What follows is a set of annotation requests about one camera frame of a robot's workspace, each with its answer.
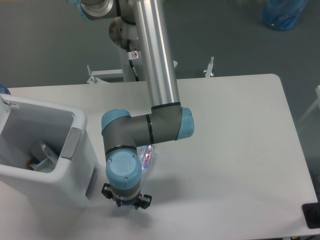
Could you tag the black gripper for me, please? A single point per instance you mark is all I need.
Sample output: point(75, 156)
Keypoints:
point(138, 201)

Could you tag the clear plastic water bottle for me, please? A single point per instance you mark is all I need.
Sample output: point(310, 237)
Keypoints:
point(145, 155)

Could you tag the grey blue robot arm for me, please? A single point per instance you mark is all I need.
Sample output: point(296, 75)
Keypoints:
point(168, 121)

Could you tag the white trash can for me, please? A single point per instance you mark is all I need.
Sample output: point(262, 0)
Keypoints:
point(23, 121)

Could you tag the blue snack packet in bin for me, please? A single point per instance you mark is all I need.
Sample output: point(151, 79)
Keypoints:
point(32, 163)

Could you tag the blue object at left edge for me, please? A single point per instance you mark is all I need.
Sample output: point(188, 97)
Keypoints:
point(4, 90)

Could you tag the black clamp at table edge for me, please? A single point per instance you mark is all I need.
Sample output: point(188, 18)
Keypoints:
point(311, 213)

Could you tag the blue plastic bag on floor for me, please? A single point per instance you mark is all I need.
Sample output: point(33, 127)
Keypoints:
point(282, 15)

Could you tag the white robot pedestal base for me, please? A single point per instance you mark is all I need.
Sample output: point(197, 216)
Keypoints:
point(125, 37)

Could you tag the white frame at right edge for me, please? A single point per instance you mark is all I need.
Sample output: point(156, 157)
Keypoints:
point(311, 112)

